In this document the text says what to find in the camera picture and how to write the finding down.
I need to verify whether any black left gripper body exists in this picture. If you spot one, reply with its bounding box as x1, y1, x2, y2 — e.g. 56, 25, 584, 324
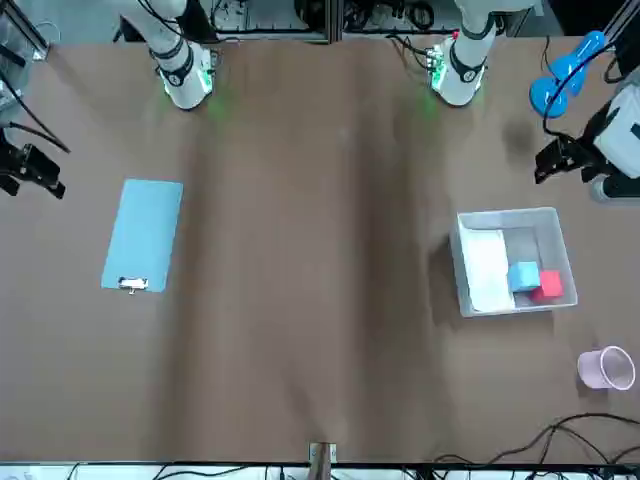
573, 98, 622, 170

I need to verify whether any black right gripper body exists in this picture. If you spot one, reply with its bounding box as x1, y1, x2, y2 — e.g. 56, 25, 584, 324
0, 127, 25, 174

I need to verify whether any light blue clipboard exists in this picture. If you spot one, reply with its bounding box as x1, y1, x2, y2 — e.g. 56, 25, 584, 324
100, 179, 185, 297

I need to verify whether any white A4 paper sheet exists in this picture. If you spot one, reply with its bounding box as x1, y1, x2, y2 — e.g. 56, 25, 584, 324
458, 225, 517, 312

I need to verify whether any blue desk lamp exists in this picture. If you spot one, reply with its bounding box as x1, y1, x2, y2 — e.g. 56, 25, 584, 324
528, 29, 609, 121

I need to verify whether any clear plastic bin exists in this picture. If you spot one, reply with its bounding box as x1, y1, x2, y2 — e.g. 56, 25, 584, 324
447, 206, 580, 319

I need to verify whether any blue foam cube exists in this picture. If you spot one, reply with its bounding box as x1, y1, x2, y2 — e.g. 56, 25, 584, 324
507, 260, 543, 294

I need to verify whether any red foam cube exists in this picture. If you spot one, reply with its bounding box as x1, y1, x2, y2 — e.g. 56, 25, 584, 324
529, 270, 565, 304

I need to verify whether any pink translucent cup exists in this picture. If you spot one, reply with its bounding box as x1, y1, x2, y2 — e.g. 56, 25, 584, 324
576, 345, 637, 393

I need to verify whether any aluminium camera post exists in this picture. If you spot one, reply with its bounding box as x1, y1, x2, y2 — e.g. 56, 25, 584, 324
308, 441, 338, 480

